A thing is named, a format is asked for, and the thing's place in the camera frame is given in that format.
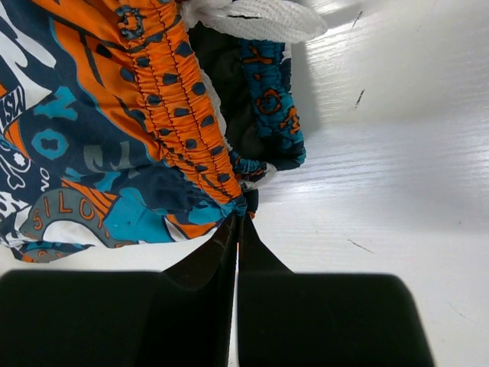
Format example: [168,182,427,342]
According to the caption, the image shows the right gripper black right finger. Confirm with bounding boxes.
[237,219,435,366]

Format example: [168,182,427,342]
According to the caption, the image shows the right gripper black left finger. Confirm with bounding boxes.
[1,215,239,366]

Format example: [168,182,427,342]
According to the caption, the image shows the colourful patterned shorts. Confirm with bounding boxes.
[1,0,328,263]

